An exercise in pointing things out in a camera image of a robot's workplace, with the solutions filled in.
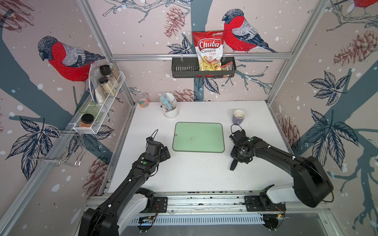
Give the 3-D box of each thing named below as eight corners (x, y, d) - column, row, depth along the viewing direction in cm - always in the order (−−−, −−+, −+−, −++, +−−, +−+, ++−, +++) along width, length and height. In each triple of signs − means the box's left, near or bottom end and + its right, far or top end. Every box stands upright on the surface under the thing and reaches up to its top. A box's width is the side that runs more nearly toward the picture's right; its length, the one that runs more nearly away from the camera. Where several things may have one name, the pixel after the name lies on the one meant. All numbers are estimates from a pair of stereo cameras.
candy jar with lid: (138, 107, 122) (135, 99, 114) (141, 99, 128) (138, 91, 120) (148, 107, 122) (145, 99, 114) (150, 99, 128) (147, 91, 120)
